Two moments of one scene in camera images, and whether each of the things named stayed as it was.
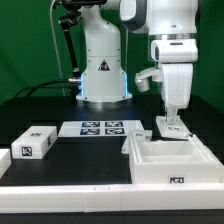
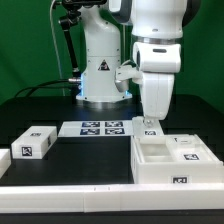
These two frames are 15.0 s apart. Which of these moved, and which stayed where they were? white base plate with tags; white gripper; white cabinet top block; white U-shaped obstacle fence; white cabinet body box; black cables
Moved: white gripper
Stayed: white cabinet top block; white cabinet body box; white base plate with tags; black cables; white U-shaped obstacle fence
